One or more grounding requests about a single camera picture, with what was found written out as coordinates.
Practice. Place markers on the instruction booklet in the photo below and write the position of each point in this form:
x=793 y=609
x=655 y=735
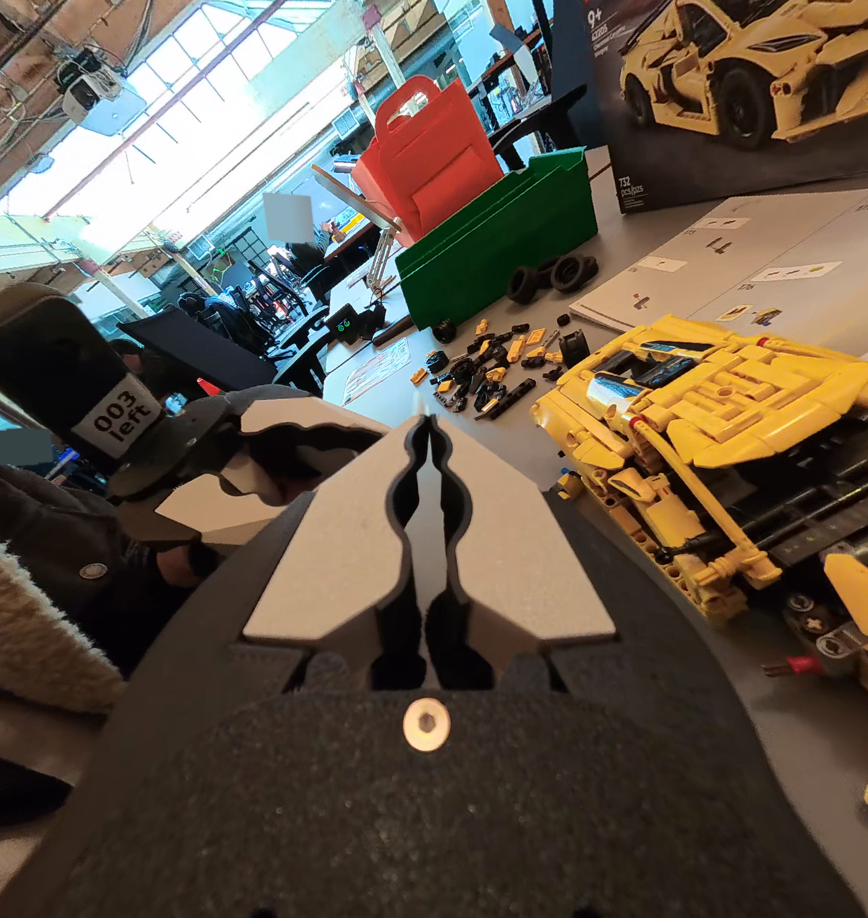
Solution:
x=764 y=265

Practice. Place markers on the small yellow black brick assembly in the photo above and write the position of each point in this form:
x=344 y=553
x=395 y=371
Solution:
x=570 y=484

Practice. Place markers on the small black wheel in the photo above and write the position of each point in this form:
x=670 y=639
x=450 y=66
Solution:
x=445 y=331

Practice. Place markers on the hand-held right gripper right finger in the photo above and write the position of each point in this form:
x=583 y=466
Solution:
x=527 y=566

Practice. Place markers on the person's white shirt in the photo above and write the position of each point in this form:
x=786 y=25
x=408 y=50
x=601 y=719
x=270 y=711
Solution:
x=18 y=789

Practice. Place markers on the black wheel rim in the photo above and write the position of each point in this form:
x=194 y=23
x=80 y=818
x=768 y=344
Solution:
x=437 y=362

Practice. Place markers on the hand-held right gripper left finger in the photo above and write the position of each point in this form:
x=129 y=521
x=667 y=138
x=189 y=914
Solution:
x=333 y=559

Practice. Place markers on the orange traffic cone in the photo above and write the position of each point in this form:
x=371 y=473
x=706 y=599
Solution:
x=210 y=387

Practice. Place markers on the black partition panel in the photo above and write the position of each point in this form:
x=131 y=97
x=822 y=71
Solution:
x=197 y=351

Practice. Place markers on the person's left forearm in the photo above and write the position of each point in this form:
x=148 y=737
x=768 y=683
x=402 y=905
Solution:
x=132 y=609

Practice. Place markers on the pile of black yellow parts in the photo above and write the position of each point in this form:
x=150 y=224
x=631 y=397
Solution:
x=491 y=373

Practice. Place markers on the black device green lights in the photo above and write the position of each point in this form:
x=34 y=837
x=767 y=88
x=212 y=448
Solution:
x=345 y=320

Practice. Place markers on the toy car box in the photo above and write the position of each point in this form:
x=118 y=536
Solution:
x=728 y=107

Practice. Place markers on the green storage bin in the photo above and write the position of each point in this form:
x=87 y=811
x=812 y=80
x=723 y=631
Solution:
x=491 y=251

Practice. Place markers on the white printed leaflet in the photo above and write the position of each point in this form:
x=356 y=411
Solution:
x=376 y=373

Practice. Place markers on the grey desk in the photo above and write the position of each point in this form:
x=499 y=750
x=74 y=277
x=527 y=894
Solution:
x=620 y=645

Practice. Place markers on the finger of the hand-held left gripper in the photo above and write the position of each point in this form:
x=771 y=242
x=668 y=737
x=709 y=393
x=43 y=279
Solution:
x=218 y=516
x=297 y=412

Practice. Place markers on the ceiling-mounted white device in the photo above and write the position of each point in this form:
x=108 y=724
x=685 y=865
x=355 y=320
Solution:
x=100 y=97

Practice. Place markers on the yellow brick car model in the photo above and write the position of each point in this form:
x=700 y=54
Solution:
x=728 y=444

